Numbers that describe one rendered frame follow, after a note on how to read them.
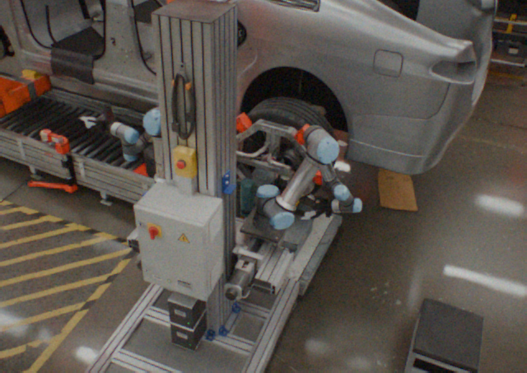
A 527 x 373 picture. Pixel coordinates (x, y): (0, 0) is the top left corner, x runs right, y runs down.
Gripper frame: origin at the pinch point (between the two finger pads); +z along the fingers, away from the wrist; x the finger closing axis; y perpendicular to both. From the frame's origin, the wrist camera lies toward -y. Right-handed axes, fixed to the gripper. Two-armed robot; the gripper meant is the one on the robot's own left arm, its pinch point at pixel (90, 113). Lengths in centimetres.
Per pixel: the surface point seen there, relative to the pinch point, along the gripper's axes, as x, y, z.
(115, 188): 58, 96, 49
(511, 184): 293, 85, -196
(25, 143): 41, 84, 136
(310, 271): 88, 105, -110
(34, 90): 72, 54, 167
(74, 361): -48, 131, -35
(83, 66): 83, 20, 113
